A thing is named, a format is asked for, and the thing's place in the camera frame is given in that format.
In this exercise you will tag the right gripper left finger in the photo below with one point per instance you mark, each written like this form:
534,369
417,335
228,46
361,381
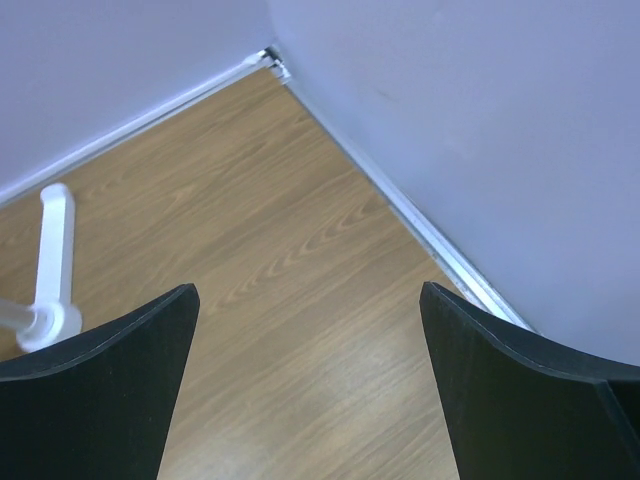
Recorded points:
99,405

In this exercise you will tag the aluminium frame rail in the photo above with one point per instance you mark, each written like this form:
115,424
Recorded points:
465,276

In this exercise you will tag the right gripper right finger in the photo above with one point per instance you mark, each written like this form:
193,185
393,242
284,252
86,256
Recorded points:
520,406

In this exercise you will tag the white clothes rack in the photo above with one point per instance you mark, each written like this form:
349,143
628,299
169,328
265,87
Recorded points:
52,317

